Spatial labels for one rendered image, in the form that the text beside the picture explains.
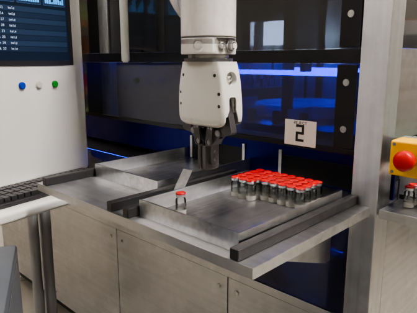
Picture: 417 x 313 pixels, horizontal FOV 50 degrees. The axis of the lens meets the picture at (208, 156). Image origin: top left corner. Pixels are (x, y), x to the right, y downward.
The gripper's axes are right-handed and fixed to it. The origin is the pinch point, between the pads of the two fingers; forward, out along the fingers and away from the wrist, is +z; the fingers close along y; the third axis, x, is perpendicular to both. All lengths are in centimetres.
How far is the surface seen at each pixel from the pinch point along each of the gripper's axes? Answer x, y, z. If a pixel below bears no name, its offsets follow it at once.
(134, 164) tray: -25, 54, 14
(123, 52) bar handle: -32, 66, -17
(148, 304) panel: -38, 67, 69
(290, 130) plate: -38.5, 10.3, 1.2
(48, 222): -20, 101, 43
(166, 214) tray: -1.2, 12.1, 13.1
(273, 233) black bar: -8.3, -7.4, 13.5
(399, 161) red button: -35.1, -17.2, 3.8
